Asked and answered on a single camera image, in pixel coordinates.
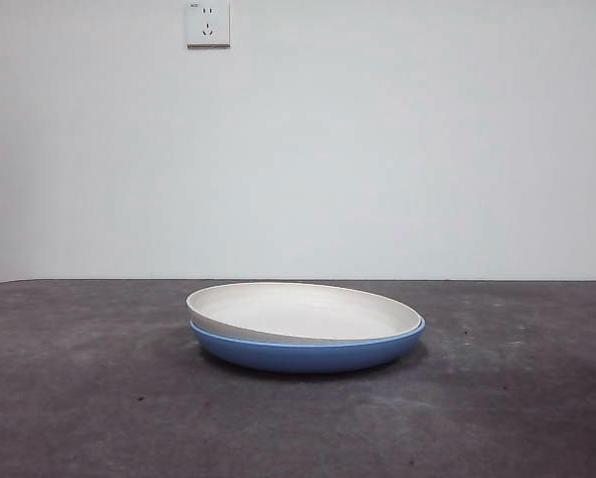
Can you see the white round plate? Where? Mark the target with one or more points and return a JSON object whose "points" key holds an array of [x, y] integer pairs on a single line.
{"points": [[303, 313]]}

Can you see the blue round plate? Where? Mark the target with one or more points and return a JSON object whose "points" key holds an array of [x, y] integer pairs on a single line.
{"points": [[303, 356]]}

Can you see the white wall power socket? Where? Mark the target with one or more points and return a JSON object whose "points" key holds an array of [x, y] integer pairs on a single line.
{"points": [[208, 25]]}

